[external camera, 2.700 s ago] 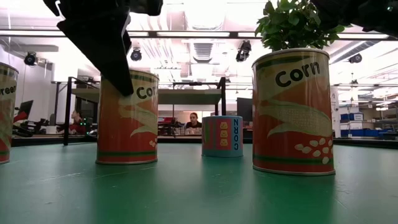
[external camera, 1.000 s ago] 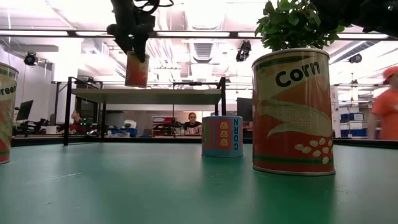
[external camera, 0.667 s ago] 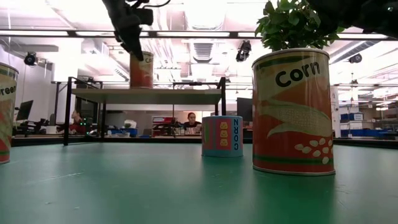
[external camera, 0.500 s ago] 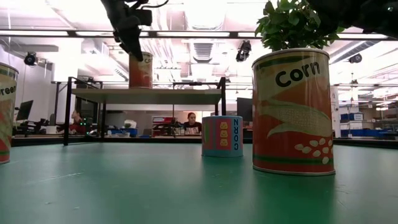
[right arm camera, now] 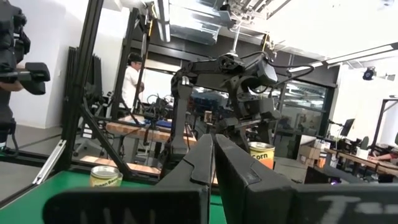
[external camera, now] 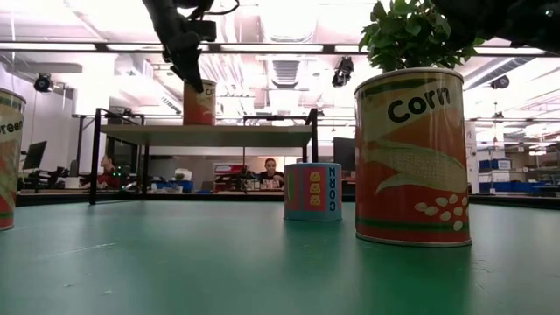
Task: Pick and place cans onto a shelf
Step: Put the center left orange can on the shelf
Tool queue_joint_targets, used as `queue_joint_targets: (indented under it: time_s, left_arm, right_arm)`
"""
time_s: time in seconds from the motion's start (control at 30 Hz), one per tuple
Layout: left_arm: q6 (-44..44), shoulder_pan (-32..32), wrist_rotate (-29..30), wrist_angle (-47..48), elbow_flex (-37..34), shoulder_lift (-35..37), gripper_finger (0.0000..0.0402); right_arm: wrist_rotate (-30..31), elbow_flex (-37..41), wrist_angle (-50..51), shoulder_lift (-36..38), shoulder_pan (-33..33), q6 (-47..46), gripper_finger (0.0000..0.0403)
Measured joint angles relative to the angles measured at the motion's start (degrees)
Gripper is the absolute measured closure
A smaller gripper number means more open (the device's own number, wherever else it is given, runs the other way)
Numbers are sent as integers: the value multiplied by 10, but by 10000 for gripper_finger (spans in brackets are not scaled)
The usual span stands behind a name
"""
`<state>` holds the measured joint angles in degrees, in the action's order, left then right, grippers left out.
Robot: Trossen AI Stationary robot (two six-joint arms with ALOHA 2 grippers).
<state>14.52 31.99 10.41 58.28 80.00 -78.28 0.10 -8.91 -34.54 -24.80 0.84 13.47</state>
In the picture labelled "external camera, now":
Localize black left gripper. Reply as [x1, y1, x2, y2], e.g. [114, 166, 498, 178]
[142, 0, 215, 94]

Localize orange corn can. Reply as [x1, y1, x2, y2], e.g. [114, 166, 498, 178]
[182, 78, 218, 127]
[353, 67, 473, 249]

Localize small blue corn can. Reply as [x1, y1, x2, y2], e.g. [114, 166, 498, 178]
[283, 162, 343, 222]

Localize green beans can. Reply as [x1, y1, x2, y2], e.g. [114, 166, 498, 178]
[0, 87, 26, 232]

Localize person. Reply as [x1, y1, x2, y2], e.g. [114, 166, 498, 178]
[257, 157, 285, 189]
[99, 153, 122, 190]

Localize black ceiling spotlight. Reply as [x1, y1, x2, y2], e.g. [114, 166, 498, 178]
[33, 73, 53, 94]
[331, 56, 354, 88]
[489, 74, 511, 91]

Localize large dark monitor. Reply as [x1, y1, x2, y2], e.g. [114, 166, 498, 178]
[332, 136, 356, 172]

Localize small dark monitor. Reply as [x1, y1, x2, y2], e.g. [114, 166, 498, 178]
[22, 140, 48, 171]

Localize green table mat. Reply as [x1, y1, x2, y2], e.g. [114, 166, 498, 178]
[0, 199, 560, 315]

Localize green leafy plant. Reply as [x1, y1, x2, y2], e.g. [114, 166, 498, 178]
[358, 0, 487, 74]

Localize white pillar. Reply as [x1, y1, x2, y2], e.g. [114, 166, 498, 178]
[464, 121, 480, 194]

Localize blue storage bins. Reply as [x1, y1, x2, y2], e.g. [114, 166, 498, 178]
[479, 181, 560, 193]
[479, 157, 513, 171]

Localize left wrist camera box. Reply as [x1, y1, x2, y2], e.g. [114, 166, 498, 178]
[187, 19, 218, 43]

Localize black table frame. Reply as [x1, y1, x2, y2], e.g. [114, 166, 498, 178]
[16, 190, 560, 211]

